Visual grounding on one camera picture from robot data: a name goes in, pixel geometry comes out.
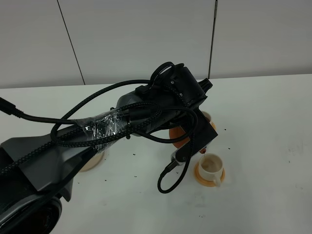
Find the brown clay teapot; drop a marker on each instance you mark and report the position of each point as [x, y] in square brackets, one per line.
[175, 133]

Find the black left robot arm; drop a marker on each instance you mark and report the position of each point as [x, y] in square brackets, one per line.
[36, 172]

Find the beige round teapot coaster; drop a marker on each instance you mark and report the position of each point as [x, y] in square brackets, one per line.
[93, 162]

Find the far white teacup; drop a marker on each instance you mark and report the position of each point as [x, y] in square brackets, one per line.
[207, 116]

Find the white teacup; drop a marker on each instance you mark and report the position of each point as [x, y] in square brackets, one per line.
[211, 162]
[207, 116]

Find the far orange saucer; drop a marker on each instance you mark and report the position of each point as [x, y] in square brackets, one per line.
[213, 125]

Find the orange saucer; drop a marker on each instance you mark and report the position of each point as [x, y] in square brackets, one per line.
[213, 125]
[208, 179]

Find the near white teacup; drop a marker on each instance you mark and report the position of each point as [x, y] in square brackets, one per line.
[211, 162]

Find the near orange saucer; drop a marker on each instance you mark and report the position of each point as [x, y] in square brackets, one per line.
[208, 179]

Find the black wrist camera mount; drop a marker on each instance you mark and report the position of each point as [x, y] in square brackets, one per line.
[203, 135]

